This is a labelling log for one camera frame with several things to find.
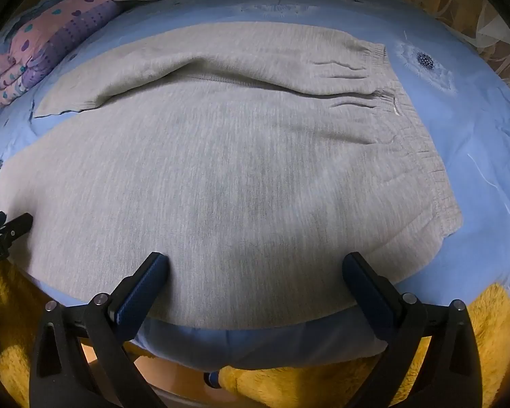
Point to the blue dandelion print bed sheet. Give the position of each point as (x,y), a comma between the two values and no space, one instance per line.
(471,157)

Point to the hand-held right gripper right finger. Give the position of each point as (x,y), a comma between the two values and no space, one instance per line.
(365,293)

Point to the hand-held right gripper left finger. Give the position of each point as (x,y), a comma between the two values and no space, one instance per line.
(142,293)

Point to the yellow fuzzy garment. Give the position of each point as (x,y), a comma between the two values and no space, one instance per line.
(471,348)

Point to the grey sweat pants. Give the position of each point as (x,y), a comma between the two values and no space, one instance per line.
(238,178)

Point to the white lace curtain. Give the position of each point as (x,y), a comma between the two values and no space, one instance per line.
(493,38)

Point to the folded purple pink quilt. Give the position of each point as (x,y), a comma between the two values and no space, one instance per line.
(46,42)

